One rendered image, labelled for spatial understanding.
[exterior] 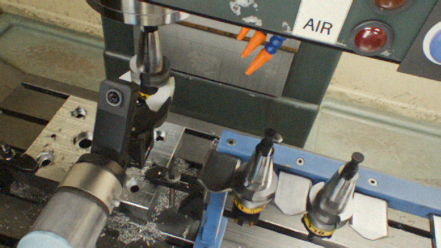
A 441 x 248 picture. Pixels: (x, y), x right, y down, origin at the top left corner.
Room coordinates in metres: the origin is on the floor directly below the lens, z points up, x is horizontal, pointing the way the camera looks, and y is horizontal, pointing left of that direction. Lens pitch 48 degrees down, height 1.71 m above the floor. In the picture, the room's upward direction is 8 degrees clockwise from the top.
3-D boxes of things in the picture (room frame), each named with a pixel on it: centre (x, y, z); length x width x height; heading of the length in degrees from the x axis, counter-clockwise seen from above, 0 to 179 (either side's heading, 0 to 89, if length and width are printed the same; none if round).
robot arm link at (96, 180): (0.28, 0.15, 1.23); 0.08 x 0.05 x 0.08; 81
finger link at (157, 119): (0.42, 0.10, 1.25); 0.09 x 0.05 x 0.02; 157
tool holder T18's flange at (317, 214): (0.33, -0.18, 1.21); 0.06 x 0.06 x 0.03
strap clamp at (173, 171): (0.47, 0.06, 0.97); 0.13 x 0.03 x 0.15; 81
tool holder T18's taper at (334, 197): (0.33, -0.18, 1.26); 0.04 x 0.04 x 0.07
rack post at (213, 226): (0.41, -0.03, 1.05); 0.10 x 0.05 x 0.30; 171
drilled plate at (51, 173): (0.54, 0.23, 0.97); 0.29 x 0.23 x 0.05; 81
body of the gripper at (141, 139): (0.36, 0.14, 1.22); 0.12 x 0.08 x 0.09; 171
